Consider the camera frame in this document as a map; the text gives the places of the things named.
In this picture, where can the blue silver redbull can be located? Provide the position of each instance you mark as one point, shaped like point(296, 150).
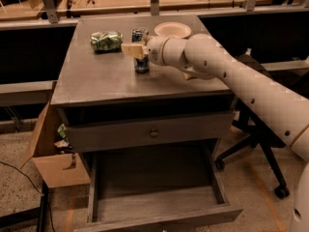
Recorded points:
point(141, 66)

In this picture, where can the green crumpled chip bag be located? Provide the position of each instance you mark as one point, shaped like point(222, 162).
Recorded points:
point(106, 40)

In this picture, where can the white paper bowl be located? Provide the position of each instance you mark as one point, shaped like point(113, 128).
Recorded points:
point(173, 29)

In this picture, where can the brown cardboard box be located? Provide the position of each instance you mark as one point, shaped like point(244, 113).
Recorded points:
point(57, 170)

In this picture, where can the closed grey top drawer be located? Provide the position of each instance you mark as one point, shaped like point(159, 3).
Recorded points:
point(144, 132)

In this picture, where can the open grey middle drawer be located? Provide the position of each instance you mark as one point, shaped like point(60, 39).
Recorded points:
point(164, 188)

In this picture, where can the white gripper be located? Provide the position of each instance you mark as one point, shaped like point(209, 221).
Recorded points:
point(154, 50)

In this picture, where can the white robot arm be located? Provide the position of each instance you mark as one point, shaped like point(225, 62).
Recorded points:
point(284, 111)

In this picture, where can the grey wooden drawer cabinet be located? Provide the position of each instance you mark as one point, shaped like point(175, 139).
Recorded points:
point(105, 88)

